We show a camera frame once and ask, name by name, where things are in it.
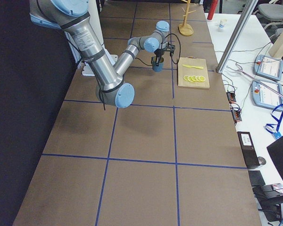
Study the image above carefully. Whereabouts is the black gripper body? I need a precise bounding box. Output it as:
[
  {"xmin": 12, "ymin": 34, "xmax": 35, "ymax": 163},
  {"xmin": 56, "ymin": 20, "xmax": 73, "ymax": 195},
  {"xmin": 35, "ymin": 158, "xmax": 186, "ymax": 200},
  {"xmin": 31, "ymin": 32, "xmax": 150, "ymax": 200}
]
[{"xmin": 155, "ymin": 48, "xmax": 164, "ymax": 58}]

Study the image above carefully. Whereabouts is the blue cup yellow inside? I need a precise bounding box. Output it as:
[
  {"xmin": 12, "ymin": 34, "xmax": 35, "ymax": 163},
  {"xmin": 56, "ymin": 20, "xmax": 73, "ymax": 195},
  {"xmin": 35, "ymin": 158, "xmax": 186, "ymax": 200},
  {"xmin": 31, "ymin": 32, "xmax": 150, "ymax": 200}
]
[{"xmin": 152, "ymin": 58, "xmax": 164, "ymax": 72}]

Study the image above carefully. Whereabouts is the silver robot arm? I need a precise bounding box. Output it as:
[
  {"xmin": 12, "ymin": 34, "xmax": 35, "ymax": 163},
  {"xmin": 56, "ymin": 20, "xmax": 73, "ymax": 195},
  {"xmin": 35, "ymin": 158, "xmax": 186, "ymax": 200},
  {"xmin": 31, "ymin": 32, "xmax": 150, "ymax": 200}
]
[{"xmin": 29, "ymin": 0, "xmax": 174, "ymax": 108}]

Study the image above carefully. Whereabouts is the wooden cup rack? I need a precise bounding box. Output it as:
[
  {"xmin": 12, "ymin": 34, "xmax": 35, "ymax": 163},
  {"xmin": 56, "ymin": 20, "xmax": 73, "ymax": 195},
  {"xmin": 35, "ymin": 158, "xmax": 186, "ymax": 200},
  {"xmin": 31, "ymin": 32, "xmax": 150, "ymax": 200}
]
[{"xmin": 178, "ymin": 0, "xmax": 194, "ymax": 36}]

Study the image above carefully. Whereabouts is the white paper cup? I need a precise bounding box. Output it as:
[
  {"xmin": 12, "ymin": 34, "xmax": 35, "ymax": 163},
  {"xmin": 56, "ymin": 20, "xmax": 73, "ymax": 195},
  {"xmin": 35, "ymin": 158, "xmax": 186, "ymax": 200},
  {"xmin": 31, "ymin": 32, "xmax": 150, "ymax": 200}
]
[{"xmin": 218, "ymin": 19, "xmax": 227, "ymax": 32}]

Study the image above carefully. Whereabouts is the wooden cutting board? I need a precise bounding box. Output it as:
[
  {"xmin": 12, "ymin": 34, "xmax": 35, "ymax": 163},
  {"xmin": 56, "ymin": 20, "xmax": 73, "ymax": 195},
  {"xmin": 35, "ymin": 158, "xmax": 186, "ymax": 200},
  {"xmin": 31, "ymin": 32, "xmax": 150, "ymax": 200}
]
[{"xmin": 177, "ymin": 57, "xmax": 210, "ymax": 89}]

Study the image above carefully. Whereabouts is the orange connector block far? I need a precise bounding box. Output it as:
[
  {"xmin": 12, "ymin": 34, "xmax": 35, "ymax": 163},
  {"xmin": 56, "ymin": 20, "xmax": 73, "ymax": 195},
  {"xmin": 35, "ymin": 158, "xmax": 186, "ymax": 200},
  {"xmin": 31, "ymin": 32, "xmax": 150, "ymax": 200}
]
[{"xmin": 226, "ymin": 92, "xmax": 236, "ymax": 103}]

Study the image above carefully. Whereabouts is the orange connector block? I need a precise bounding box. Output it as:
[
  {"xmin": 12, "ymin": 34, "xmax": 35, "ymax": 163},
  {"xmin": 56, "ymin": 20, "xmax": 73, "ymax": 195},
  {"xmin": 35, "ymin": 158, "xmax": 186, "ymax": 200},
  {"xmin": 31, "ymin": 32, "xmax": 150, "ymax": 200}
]
[
  {"xmin": 230, "ymin": 105, "xmax": 242, "ymax": 124},
  {"xmin": 226, "ymin": 92, "xmax": 236, "ymax": 103}
]

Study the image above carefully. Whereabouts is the orange connector block near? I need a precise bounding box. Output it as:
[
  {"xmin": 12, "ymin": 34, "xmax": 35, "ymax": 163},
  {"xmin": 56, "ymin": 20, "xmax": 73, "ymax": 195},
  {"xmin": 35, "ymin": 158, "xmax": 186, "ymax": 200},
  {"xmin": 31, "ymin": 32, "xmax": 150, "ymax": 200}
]
[{"xmin": 230, "ymin": 105, "xmax": 242, "ymax": 124}]

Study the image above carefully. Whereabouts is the teach pendant far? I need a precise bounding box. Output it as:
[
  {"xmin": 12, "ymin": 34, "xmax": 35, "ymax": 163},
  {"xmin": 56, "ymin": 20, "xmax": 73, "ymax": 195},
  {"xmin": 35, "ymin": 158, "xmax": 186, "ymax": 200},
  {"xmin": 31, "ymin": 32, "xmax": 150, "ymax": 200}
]
[{"xmin": 254, "ymin": 55, "xmax": 283, "ymax": 81}]

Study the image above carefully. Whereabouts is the teach pendant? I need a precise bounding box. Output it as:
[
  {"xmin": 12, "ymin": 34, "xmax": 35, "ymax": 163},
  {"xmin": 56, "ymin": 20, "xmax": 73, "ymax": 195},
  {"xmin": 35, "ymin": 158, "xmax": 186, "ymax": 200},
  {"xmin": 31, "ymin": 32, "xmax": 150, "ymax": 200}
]
[
  {"xmin": 254, "ymin": 55, "xmax": 283, "ymax": 81},
  {"xmin": 251, "ymin": 80, "xmax": 283, "ymax": 110}
]

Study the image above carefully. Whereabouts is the teach pendant near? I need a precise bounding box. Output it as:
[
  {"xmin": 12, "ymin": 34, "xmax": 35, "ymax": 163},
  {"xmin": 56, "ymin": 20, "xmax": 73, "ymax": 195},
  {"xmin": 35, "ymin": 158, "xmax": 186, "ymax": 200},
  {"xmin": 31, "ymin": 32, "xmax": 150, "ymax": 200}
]
[{"xmin": 251, "ymin": 80, "xmax": 283, "ymax": 110}]

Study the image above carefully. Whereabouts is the black box with label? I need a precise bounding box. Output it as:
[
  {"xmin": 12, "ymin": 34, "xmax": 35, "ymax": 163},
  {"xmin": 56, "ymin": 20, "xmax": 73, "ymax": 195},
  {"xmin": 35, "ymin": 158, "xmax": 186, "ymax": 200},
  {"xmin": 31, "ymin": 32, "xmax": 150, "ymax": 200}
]
[{"xmin": 237, "ymin": 131, "xmax": 260, "ymax": 169}]

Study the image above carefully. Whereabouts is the office chair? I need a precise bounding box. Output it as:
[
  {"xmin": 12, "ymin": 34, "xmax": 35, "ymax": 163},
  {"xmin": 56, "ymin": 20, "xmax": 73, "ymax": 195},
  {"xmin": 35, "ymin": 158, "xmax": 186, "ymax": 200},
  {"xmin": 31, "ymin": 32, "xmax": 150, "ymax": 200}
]
[{"xmin": 253, "ymin": 3, "xmax": 283, "ymax": 30}]

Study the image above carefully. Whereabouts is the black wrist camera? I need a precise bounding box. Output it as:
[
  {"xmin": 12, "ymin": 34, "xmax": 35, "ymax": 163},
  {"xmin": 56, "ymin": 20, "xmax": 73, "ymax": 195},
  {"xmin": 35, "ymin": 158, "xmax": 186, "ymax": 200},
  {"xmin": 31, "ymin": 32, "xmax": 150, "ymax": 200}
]
[{"xmin": 166, "ymin": 43, "xmax": 175, "ymax": 54}]

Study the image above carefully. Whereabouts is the aluminium frame post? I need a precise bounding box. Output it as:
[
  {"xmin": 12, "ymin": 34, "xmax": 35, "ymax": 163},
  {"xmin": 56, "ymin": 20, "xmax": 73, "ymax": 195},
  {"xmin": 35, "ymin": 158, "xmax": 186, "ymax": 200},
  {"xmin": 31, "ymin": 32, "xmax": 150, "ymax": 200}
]
[{"xmin": 216, "ymin": 0, "xmax": 258, "ymax": 73}]

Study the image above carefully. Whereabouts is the blue lanyard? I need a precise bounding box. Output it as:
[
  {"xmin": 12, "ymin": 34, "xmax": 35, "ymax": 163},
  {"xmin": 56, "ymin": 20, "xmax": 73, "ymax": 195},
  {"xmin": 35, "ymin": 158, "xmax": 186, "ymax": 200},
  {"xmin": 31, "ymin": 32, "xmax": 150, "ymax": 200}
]
[{"xmin": 264, "ymin": 104, "xmax": 283, "ymax": 140}]

